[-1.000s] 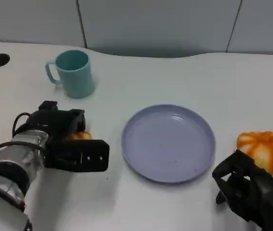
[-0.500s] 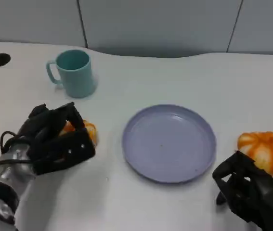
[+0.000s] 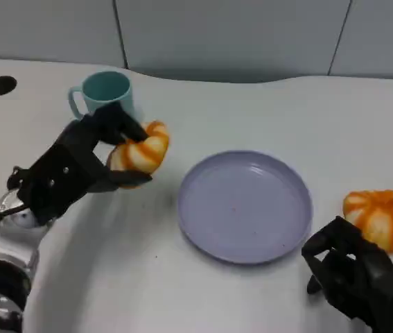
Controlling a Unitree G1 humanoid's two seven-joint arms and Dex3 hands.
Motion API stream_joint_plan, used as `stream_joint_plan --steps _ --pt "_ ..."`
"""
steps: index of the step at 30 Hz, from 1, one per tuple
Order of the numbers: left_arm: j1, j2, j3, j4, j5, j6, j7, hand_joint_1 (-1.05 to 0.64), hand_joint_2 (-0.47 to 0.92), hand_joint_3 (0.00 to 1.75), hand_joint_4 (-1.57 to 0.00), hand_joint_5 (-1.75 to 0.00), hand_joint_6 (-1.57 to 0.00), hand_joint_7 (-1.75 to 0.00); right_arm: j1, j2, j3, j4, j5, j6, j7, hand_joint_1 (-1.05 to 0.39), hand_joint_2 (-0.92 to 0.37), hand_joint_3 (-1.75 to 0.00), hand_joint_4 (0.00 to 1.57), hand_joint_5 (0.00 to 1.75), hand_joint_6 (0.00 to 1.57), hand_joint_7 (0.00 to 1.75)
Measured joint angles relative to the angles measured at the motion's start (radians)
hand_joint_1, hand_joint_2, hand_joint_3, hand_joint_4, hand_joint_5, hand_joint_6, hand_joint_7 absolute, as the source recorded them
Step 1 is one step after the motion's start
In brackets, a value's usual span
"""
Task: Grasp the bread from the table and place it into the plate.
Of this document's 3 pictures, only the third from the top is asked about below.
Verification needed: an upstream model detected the lilac plate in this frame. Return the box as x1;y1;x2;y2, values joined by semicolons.
176;149;314;266

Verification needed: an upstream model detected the pale green mug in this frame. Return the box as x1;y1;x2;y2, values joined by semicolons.
68;71;136;121

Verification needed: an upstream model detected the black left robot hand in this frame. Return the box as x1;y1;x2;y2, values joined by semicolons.
6;102;153;226

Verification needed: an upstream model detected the orange and white bread roll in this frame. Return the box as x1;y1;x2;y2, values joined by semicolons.
107;120;171;189
342;189;393;253

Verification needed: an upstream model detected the black table cable grommet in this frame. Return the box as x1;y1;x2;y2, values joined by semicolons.
0;76;18;96

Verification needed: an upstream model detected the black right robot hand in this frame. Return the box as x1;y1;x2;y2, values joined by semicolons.
301;216;393;333

